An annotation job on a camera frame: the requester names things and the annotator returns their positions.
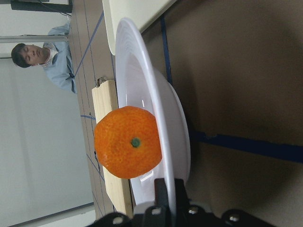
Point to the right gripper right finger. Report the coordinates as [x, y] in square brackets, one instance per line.
[182, 200]

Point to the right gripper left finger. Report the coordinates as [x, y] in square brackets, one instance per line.
[161, 194]

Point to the orange fruit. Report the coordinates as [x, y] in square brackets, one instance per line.
[127, 142]

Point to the white round plate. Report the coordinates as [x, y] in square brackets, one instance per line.
[139, 84]

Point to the cream bear tray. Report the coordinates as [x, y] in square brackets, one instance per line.
[142, 12]

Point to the wooden cutting board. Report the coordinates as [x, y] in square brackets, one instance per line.
[118, 190]

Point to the brown paper table mat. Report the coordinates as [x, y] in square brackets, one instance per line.
[237, 67]

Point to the seated person blue shirt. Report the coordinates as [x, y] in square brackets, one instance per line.
[53, 57]

